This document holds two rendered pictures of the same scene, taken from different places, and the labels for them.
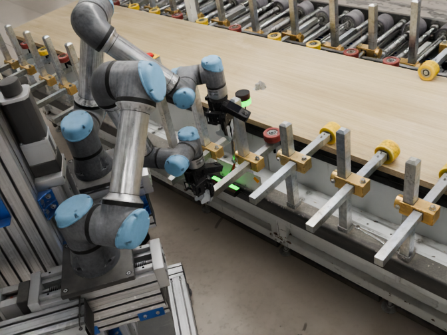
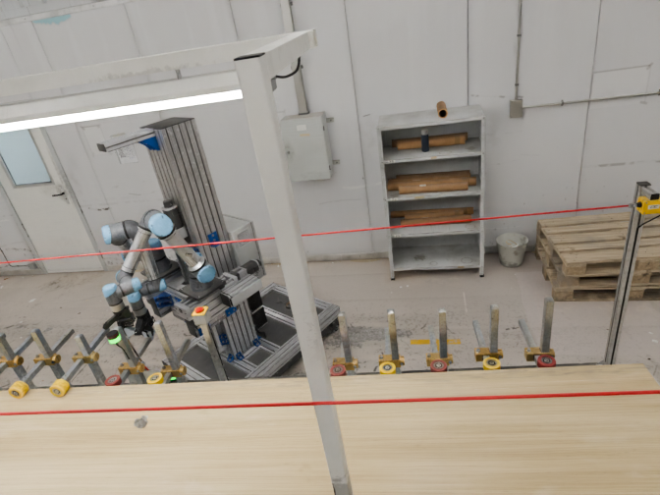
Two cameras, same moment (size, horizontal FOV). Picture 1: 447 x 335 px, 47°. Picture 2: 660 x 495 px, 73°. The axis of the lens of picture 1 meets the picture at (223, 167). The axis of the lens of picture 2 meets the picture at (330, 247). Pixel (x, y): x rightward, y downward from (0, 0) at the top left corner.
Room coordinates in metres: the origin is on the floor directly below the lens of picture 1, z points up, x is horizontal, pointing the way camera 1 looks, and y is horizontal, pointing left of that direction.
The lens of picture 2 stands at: (4.13, -0.52, 2.52)
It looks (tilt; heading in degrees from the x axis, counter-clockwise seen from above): 28 degrees down; 139
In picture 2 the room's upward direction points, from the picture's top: 10 degrees counter-clockwise
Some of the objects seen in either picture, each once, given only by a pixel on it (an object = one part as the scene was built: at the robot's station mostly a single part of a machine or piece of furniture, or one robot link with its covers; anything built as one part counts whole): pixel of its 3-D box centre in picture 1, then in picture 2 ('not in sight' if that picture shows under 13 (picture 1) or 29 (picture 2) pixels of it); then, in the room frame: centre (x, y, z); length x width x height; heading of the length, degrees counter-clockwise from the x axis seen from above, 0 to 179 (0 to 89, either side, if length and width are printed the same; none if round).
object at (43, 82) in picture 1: (42, 83); (434, 353); (3.06, 1.02, 0.80); 0.44 x 0.03 x 0.04; 129
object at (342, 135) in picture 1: (344, 183); (52, 361); (1.38, -0.42, 0.93); 0.04 x 0.04 x 0.48; 39
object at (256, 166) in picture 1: (249, 159); (132, 368); (1.75, -0.12, 0.85); 0.14 x 0.06 x 0.05; 39
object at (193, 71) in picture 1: (186, 78); (129, 285); (1.70, 0.07, 1.31); 0.11 x 0.11 x 0.08; 82
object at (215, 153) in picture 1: (209, 149); (174, 370); (1.94, 0.05, 0.81); 0.14 x 0.06 x 0.05; 39
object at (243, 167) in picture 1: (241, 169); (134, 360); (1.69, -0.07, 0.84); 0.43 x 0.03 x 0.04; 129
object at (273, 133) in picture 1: (273, 141); (115, 386); (1.83, -0.24, 0.85); 0.08 x 0.08 x 0.11
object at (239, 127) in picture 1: (243, 146); (132, 359); (1.77, -0.10, 0.91); 0.04 x 0.04 x 0.48; 39
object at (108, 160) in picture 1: (90, 158); (199, 279); (1.64, 0.49, 1.09); 0.15 x 0.15 x 0.10
